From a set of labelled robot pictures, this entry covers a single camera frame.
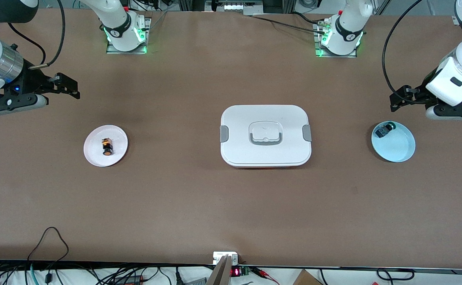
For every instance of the red digit display module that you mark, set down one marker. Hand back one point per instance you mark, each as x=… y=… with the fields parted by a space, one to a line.
x=235 y=272

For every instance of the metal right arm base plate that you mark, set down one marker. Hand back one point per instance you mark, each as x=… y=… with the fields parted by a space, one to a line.
x=148 y=39

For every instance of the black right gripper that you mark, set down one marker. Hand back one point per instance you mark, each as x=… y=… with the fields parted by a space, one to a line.
x=32 y=82

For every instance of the light blue round plate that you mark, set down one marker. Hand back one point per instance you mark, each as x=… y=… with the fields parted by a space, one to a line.
x=397 y=148

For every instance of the pale pink round plate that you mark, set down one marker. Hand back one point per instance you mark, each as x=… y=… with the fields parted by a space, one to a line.
x=96 y=154

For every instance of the brown cardboard piece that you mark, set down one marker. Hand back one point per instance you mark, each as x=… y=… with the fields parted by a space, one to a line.
x=306 y=279

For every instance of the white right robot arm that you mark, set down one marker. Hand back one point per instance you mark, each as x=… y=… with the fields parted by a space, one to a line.
x=116 y=19

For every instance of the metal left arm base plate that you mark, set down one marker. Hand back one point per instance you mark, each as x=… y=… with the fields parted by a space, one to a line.
x=317 y=43

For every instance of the black power adapter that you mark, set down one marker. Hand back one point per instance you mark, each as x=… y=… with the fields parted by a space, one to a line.
x=128 y=280

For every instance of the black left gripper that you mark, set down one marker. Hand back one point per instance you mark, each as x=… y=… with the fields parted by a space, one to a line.
x=423 y=93

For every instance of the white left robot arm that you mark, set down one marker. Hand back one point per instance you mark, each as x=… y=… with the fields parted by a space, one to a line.
x=350 y=23

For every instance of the black blue small battery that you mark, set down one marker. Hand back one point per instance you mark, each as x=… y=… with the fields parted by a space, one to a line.
x=382 y=131

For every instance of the aluminium bracket with profile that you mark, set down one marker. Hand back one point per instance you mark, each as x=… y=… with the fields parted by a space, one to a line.
x=221 y=273

